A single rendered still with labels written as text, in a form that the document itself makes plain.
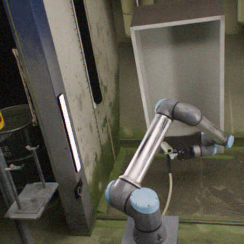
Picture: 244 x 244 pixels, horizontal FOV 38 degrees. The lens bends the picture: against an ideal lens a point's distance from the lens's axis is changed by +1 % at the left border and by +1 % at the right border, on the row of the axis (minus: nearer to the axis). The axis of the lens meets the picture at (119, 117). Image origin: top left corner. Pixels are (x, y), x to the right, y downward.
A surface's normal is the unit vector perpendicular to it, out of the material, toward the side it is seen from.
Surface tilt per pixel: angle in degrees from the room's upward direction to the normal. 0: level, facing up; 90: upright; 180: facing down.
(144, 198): 5
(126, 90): 57
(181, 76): 102
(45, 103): 90
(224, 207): 0
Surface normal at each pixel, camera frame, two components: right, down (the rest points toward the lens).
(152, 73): -0.13, 0.63
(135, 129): -0.26, -0.10
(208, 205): -0.15, -0.89
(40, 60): -0.21, 0.46
